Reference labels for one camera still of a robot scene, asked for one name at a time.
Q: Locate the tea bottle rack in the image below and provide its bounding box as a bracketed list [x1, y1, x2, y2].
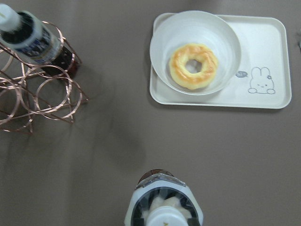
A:
[0, 4, 78, 77]
[124, 169, 204, 226]

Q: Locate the cream tray bear drawing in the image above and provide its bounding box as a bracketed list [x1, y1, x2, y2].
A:
[150, 15, 292, 109]

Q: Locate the tea bottle front rack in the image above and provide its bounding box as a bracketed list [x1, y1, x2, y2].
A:
[0, 4, 78, 77]

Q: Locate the white round plate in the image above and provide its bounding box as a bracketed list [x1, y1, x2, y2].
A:
[150, 10, 242, 96]

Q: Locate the glazed ring donut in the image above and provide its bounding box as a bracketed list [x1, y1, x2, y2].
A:
[169, 43, 219, 90]

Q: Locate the copper wire bottle rack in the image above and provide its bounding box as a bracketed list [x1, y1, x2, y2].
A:
[0, 21, 89, 134]

